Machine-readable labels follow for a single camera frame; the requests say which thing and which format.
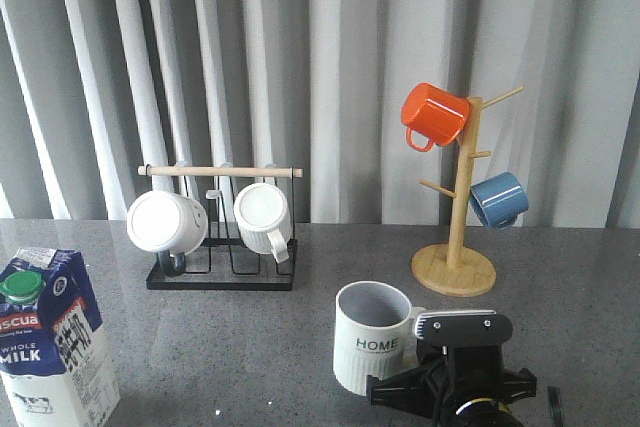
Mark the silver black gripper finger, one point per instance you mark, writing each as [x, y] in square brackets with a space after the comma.
[467, 327]

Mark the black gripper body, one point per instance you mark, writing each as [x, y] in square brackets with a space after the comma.
[465, 386]

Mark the white HOME mug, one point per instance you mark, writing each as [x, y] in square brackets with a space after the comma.
[373, 323]

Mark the blue white milk carton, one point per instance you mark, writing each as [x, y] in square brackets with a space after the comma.
[56, 364]

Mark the wooden mug tree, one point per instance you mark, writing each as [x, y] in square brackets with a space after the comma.
[451, 268]

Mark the blue enamel mug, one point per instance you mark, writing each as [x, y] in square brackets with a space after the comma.
[499, 200]

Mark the orange enamel mug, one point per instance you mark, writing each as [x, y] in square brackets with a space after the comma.
[433, 116]

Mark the white ribbed mug on rack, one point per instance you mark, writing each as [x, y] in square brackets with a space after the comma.
[263, 219]

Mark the white smiley mug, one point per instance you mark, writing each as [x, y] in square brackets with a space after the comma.
[168, 224]

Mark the grey curtain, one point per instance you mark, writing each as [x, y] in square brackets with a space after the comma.
[93, 89]

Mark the black wire mug rack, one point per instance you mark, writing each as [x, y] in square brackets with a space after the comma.
[223, 262]

